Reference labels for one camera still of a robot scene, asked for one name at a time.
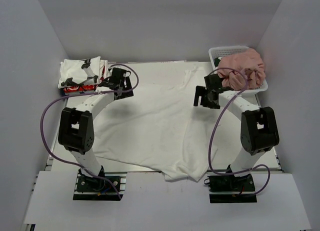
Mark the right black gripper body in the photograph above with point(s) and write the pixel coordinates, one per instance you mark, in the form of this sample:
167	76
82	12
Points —
207	102

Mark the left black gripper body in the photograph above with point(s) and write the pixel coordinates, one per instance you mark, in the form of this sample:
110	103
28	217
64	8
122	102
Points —
122	85

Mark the pink t-shirt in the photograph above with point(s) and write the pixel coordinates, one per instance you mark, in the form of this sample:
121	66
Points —
238	69

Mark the white cartoon print t-shirt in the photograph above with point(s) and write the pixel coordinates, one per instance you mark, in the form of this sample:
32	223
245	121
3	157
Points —
158	128

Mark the dark green t-shirt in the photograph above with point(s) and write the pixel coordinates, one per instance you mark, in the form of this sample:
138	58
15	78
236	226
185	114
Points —
216	61

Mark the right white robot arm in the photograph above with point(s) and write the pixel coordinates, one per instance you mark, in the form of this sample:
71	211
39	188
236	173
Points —
258	126

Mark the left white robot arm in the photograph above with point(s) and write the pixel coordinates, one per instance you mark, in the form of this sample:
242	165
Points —
76	130

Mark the folded white printed t-shirt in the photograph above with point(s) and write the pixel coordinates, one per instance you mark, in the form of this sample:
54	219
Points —
91	71

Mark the white plastic basket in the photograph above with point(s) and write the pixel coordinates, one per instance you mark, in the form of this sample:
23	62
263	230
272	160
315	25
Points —
222	51

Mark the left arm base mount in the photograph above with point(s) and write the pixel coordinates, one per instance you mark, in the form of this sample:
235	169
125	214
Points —
88	189

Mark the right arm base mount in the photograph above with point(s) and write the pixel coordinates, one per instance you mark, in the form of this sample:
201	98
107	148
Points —
228	189

